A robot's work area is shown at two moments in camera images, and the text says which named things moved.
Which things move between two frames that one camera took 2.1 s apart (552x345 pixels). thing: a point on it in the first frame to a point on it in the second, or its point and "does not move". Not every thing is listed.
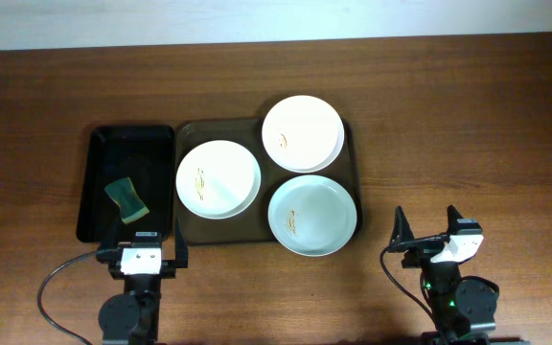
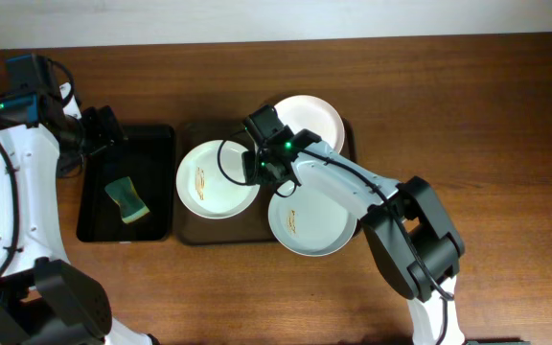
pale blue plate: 312,216 does not move
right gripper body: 421,254 to 256,167
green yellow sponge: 130,206 does not move
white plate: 218,179 does not move
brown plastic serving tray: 252,225 does not move
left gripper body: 168,269 to 91,134
